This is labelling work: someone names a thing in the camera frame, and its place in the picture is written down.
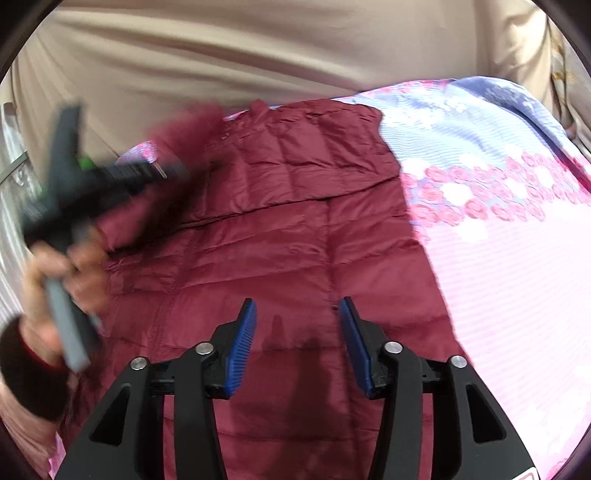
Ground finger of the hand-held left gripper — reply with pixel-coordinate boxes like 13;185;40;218
92;158;195;186

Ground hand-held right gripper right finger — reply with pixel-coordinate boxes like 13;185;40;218
338;296;539;480

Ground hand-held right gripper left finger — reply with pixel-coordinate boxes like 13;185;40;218
54;298;257;480

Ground maroon down jacket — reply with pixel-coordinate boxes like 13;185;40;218
55;99;467;480

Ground person's left forearm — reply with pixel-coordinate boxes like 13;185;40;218
0;316;77;422

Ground person's left hand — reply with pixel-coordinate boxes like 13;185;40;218
22;228;112;367

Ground pink blue floral bed sheet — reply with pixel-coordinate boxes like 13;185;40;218
46;78;591;480

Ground beige cloth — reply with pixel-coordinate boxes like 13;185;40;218
9;0;568;163

